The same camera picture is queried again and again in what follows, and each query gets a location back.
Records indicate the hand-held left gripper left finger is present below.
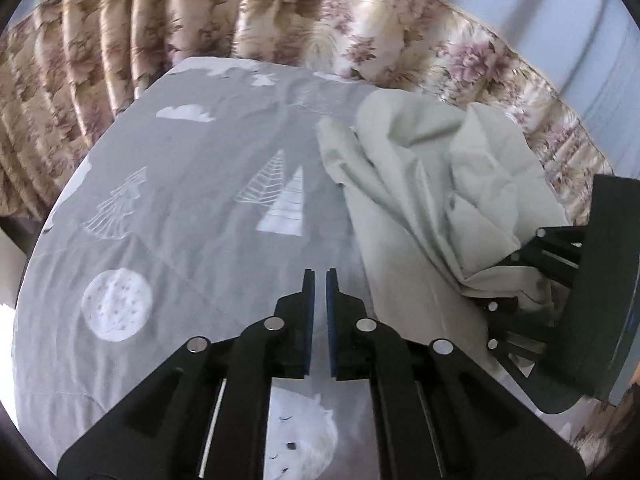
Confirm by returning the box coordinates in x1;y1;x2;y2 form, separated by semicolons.
56;268;317;480

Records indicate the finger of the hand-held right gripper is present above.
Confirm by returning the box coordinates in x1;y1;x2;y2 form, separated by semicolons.
499;226;587;287
480;298;567;377

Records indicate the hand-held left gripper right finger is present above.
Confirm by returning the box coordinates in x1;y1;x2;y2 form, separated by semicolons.
325;267;586;480

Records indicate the grey printed bed sheet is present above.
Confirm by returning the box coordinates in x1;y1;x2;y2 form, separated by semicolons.
10;56;591;480

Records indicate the white garment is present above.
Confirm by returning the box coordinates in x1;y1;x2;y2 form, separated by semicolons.
316;91;572;361

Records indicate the blue and floral curtain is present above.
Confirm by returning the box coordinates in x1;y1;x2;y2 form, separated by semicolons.
0;0;640;228

